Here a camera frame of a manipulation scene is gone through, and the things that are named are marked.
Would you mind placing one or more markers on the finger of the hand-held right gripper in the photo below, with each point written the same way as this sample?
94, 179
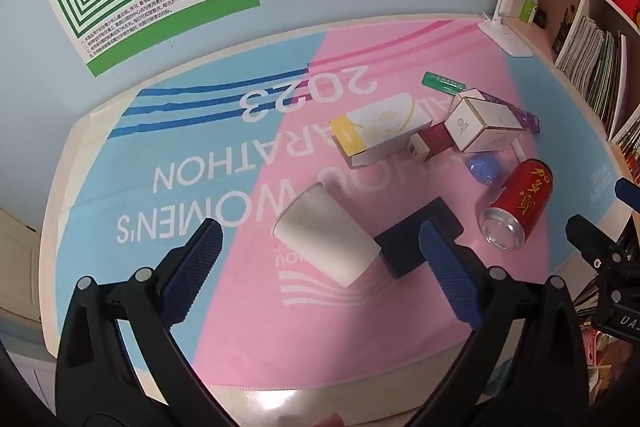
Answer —
587, 239
629, 191

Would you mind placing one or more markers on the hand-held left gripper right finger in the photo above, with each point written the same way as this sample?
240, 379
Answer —
450, 272

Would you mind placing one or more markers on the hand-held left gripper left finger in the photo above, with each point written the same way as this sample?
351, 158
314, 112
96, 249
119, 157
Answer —
192, 272

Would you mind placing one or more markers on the navy box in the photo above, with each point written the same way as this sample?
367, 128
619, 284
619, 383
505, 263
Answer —
400, 247

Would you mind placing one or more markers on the red drink can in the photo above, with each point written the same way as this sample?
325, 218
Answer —
522, 197

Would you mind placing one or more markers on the white paper cup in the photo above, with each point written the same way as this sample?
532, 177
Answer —
325, 237

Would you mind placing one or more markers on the dark red small box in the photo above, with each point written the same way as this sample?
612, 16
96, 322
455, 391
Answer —
434, 138

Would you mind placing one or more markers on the white square box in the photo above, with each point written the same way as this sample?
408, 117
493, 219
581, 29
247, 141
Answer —
480, 122

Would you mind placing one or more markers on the white and yellow box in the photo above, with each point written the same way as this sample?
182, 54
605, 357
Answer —
385, 127

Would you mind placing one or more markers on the row of colourful books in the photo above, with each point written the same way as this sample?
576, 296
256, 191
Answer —
630, 147

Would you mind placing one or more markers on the stack of colourful books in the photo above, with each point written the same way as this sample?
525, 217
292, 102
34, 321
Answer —
597, 349

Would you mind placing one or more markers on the pink and blue printed mat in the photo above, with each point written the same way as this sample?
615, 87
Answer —
175, 142

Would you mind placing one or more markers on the row of thin books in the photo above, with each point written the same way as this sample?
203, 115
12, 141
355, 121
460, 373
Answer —
590, 62

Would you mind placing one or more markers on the cream panelled door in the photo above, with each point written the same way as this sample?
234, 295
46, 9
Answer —
17, 257

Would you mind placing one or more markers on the red toy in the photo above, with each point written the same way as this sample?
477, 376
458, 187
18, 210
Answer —
627, 2

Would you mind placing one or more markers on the green bottle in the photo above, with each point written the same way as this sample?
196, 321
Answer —
529, 9

